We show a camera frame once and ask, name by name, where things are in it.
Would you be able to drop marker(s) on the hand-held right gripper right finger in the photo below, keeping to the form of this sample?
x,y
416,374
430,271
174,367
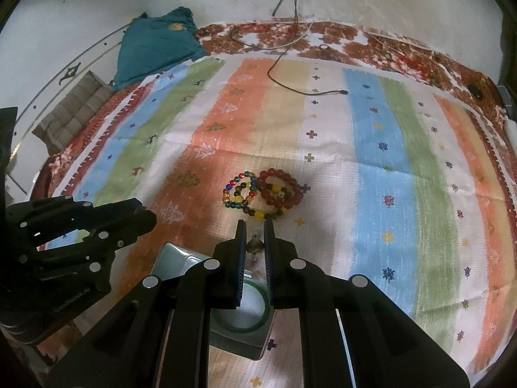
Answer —
x,y
269,264

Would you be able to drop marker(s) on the striped printed blanket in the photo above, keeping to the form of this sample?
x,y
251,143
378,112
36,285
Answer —
x,y
363,178

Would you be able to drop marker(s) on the brown floral bedsheet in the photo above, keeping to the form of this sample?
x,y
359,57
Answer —
x,y
347,44

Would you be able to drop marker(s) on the grey metal box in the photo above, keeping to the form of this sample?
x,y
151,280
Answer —
x,y
238,341

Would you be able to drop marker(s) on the striped grey cushion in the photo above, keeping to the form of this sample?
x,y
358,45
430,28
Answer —
x,y
72,109

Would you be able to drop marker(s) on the green bangle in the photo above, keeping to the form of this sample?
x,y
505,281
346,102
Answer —
x,y
258,325

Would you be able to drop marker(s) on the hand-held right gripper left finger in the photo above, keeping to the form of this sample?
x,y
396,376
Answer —
x,y
240,264

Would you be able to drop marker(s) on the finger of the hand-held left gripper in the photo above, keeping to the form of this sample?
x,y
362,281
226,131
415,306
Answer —
x,y
101,250
121,214

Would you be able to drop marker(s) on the teal pillow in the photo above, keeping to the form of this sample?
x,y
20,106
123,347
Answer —
x,y
157,48

